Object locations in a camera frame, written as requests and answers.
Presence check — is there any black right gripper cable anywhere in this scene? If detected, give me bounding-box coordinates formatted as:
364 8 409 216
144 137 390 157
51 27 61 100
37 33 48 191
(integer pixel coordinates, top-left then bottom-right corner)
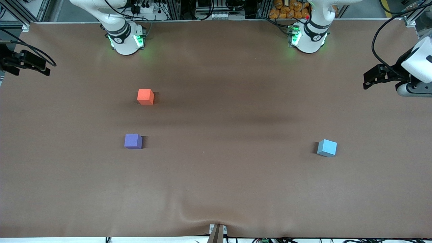
0 29 57 67

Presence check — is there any purple foam block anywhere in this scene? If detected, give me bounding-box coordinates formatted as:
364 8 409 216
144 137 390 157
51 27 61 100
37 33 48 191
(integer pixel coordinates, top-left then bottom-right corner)
124 134 143 150

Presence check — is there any brown table mat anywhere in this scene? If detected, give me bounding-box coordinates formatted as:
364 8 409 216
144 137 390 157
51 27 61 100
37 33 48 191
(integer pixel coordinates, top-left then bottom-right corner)
0 20 432 238

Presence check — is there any white power strip with plugs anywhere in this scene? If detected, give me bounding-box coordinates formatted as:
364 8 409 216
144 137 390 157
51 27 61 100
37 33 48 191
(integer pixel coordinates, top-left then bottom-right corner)
132 2 169 21

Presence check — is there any orange snack bag pile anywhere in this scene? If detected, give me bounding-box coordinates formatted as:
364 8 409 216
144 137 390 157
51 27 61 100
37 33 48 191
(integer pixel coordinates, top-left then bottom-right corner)
269 0 311 19

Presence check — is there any orange foam block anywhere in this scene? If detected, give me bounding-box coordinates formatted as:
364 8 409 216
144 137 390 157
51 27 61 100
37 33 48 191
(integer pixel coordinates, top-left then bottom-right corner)
137 89 155 105

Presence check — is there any light blue foam block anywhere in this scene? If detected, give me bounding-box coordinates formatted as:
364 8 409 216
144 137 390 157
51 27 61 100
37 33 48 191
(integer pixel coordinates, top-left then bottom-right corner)
317 139 338 158

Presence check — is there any aluminium frame rail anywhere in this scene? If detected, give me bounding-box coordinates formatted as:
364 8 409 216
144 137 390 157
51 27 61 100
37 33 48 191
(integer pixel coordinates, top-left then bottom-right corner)
0 0 51 27

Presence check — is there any white terminal strip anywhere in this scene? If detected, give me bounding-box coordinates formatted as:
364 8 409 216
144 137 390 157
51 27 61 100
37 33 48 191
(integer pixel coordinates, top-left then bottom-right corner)
211 12 245 20

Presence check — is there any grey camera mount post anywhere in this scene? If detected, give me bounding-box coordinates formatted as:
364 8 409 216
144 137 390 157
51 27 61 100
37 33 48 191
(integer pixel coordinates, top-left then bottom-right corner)
209 224 227 243

